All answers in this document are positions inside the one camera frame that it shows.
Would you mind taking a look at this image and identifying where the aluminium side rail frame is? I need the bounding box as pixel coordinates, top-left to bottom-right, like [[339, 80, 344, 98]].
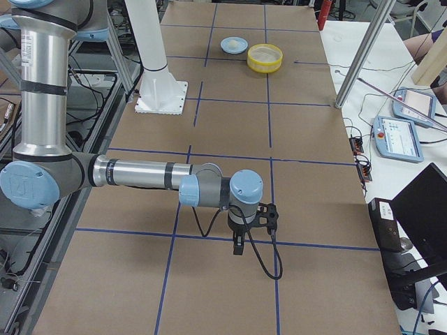
[[0, 13, 144, 335]]

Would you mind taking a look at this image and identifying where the aluminium frame post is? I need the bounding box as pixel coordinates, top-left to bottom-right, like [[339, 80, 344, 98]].
[[335, 0, 396, 109]]

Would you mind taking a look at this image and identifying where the red fire extinguisher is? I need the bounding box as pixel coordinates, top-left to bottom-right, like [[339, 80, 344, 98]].
[[317, 0, 332, 31]]

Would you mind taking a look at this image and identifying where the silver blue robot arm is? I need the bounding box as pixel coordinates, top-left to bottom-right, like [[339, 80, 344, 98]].
[[1, 1, 263, 255]]

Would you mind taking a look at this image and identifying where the far blue teach pendant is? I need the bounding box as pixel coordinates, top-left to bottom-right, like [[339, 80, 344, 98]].
[[392, 87, 436, 128]]

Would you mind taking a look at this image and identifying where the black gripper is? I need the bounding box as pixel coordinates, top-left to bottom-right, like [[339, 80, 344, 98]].
[[228, 221, 247, 255]]

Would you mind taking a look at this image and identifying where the white pedestal column with base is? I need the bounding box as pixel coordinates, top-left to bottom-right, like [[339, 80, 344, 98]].
[[125, 0, 188, 115]]

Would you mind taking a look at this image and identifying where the black computer box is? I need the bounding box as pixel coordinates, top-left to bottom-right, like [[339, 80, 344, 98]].
[[368, 198, 434, 314]]

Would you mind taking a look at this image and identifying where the near orange black connector module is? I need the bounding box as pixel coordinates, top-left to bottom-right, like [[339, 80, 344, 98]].
[[356, 161, 372, 183]]

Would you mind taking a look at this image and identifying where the light blue plate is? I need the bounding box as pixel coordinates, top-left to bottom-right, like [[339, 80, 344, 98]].
[[220, 36, 249, 54]]

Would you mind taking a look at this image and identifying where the orange black connector module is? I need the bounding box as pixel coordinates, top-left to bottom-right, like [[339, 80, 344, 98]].
[[356, 161, 372, 183], [349, 136, 364, 155]]

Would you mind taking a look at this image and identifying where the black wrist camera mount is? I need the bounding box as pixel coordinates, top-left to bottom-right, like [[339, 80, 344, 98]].
[[251, 203, 279, 235]]

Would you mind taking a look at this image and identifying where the far orange black connector module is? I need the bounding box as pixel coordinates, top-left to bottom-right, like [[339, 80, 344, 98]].
[[349, 136, 364, 155]]

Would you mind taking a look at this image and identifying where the yellow round steamer basket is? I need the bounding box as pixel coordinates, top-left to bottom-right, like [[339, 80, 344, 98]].
[[247, 43, 283, 73]]

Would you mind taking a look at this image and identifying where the wooden beam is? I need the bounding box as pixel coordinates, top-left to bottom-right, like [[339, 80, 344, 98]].
[[412, 28, 446, 85]]

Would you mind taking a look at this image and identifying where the white steamed bun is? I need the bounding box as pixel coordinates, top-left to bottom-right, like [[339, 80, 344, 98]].
[[228, 40, 240, 50]]

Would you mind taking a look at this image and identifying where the blue teach pendant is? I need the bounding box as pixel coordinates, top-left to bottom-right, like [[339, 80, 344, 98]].
[[372, 116, 424, 163], [392, 87, 436, 128]]

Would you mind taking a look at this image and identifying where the black monitor on stand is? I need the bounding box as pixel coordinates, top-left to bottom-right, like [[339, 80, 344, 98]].
[[390, 162, 447, 294]]

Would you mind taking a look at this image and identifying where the near blue teach pendant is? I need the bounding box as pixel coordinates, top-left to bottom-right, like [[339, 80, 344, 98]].
[[372, 116, 424, 163]]

